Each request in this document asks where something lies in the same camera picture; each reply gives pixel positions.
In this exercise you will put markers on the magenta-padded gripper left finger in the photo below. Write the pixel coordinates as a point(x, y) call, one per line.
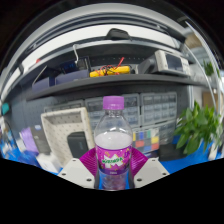
point(76, 171)

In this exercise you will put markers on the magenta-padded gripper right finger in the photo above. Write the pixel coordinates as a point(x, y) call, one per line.
point(151, 170)

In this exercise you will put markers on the clear purple-capped drink bottle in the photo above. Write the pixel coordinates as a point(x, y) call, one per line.
point(113, 143)

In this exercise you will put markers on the flat black case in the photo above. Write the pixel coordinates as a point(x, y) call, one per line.
point(170, 152)

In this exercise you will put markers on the black rectangular case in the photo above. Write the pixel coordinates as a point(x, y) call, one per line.
point(77, 145)

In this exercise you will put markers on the clear organizer with coloured parts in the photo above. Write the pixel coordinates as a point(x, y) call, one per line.
point(146, 140)

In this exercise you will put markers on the grey small-parts drawer cabinet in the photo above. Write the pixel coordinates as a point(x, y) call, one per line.
point(168, 133)
point(158, 108)
point(131, 108)

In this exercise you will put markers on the dark grey upright box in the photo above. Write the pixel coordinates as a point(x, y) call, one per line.
point(41, 138)

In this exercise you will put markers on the beige perforated tray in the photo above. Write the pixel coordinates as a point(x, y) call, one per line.
point(63, 121)

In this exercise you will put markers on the green potted plant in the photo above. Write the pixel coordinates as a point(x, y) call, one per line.
point(196, 128)

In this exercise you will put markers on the dark blue storage bin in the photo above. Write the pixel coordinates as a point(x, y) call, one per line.
point(71, 77)
point(43, 85)

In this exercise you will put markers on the teal bin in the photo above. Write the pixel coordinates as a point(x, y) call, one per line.
point(5, 108)

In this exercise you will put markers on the black workbench shelving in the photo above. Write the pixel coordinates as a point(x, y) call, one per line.
point(110, 81)

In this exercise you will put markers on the white metal rack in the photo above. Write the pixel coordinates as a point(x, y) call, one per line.
point(208, 90)

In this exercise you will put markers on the white benchtop oscilloscope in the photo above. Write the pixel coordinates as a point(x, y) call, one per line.
point(170, 62)

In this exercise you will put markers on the hanging green plant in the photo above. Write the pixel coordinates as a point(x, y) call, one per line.
point(209, 68)

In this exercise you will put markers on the black dome-shaped device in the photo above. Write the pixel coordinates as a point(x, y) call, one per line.
point(118, 34)

